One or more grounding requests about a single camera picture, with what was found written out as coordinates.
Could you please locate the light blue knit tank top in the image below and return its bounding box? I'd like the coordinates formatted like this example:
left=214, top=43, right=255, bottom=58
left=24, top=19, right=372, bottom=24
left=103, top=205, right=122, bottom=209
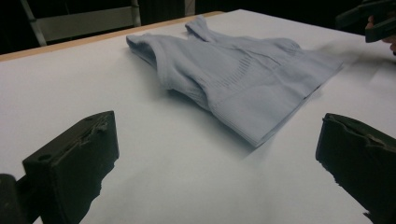
left=125, top=14, right=345, bottom=148

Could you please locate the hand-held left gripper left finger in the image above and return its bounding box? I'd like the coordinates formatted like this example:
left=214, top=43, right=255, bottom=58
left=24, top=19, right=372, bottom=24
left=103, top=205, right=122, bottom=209
left=21, top=110, right=120, bottom=224

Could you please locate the grey metal stand frame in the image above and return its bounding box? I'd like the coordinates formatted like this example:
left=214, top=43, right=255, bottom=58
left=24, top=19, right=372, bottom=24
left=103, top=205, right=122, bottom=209
left=20, top=0, right=142, bottom=47

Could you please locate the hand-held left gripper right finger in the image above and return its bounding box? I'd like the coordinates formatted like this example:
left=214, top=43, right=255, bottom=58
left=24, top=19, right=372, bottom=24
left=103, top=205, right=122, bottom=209
left=315, top=112, right=396, bottom=224

